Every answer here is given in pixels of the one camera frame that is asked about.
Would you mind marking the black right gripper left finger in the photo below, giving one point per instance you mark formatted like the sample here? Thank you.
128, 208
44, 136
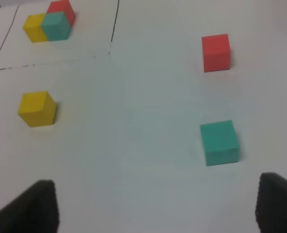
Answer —
34, 211

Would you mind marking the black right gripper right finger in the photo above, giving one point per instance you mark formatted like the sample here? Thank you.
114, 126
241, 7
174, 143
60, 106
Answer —
271, 203

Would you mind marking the template yellow cube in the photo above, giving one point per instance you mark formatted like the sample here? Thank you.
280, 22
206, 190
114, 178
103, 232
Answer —
33, 29

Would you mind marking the template green cube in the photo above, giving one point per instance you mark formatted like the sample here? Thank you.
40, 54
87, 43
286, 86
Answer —
56, 26

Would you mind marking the template red cube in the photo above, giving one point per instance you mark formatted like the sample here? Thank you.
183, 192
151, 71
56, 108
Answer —
63, 6

